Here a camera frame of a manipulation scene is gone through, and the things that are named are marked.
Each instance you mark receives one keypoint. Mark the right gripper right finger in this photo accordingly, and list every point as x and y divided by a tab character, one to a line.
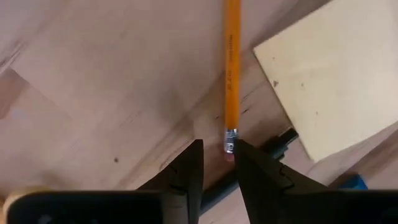
261	180

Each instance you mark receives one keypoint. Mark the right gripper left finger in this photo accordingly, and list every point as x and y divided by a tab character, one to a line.
186	177

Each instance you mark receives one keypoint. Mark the black pen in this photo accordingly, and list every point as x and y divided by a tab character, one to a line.
284	141

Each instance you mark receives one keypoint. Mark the orange wooden pencil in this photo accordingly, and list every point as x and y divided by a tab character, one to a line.
232	77

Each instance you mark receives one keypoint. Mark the yellow sticky note pad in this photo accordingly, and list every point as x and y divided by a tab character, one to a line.
335	77

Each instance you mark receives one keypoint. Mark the blue eraser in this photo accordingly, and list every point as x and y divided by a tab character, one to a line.
354	183

